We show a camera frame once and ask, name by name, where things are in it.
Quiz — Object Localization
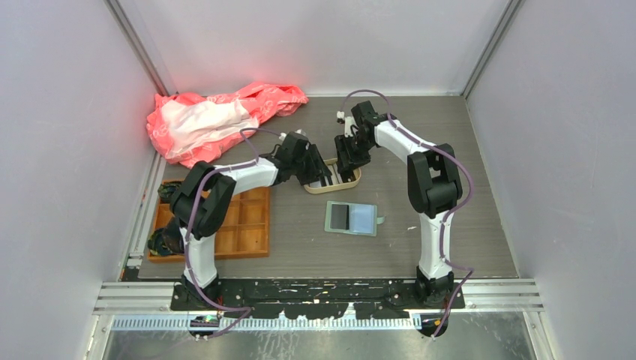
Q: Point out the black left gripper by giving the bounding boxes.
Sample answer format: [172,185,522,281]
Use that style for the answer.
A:
[291,144,331,185]

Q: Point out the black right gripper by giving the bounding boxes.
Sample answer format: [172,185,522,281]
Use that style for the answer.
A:
[334,132,374,173]

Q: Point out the beige oval card tray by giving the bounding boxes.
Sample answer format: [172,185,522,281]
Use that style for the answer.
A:
[304,158,362,194]

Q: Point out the green leather card holder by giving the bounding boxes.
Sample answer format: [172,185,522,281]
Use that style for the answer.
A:
[324,201,386,236]

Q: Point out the orange compartment organizer box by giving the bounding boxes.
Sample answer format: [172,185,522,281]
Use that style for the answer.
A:
[146,187,271,263]

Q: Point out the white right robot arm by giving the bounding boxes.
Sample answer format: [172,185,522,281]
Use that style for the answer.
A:
[334,101,463,308]

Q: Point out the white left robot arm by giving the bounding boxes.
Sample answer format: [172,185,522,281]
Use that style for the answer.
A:
[170,132,332,310]

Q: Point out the stack of credit cards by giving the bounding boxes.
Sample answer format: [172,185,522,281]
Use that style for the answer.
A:
[318,163,358,192]

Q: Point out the pink and white plastic bag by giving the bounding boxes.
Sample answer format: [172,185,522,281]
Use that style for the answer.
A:
[145,82,308,169]

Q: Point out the dark bundle in organizer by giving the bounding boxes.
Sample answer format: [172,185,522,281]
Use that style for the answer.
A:
[157,180,182,203]

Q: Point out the black roll in organizer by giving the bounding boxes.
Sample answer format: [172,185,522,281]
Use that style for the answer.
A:
[147,217,185,257]

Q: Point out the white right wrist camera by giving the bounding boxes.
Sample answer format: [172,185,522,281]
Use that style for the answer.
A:
[336,111,356,137]

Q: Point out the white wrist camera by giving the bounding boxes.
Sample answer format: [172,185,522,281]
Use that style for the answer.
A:
[279,130,308,144]
[336,111,356,137]

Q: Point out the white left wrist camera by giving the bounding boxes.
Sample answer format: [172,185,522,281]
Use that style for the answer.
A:
[279,130,308,144]

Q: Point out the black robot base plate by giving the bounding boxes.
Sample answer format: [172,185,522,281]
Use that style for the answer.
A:
[171,277,466,322]

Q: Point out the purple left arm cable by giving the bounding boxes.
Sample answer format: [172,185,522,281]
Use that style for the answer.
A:
[182,127,287,340]

